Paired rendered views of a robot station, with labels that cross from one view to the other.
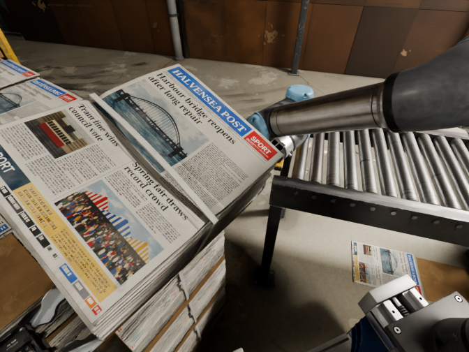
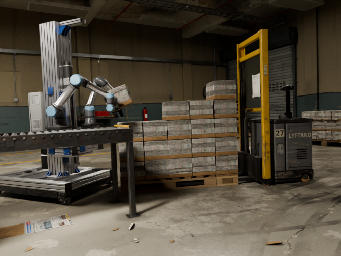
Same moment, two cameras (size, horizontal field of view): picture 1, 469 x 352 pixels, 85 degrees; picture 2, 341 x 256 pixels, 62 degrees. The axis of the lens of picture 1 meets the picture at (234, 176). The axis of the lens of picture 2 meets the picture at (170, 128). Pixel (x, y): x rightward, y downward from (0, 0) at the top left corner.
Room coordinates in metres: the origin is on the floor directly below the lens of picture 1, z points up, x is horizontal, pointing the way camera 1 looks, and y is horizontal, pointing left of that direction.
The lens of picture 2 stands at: (3.23, -1.83, 0.92)
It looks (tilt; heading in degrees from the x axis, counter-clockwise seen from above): 3 degrees down; 136
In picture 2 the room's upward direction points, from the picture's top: 2 degrees counter-clockwise
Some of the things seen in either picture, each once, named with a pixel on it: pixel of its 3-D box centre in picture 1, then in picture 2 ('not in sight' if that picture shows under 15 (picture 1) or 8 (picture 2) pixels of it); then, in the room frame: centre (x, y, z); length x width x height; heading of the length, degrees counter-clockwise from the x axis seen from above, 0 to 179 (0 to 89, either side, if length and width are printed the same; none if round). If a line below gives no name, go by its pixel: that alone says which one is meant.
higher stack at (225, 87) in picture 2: not in sight; (221, 132); (1.07, 1.20, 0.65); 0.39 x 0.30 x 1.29; 144
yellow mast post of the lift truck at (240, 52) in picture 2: not in sight; (242, 106); (1.05, 1.75, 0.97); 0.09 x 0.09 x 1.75; 54
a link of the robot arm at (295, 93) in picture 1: (293, 109); (110, 98); (0.65, -0.17, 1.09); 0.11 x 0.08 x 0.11; 131
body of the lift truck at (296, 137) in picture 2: not in sight; (279, 148); (1.54, 1.86, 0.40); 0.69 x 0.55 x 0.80; 144
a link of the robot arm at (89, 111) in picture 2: not in sight; (90, 110); (-0.06, -0.02, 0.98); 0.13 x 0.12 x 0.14; 163
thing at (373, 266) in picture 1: (384, 267); (49, 223); (0.72, -0.90, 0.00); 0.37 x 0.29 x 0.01; 74
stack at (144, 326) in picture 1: (102, 242); (166, 153); (0.64, 0.61, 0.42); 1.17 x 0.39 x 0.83; 54
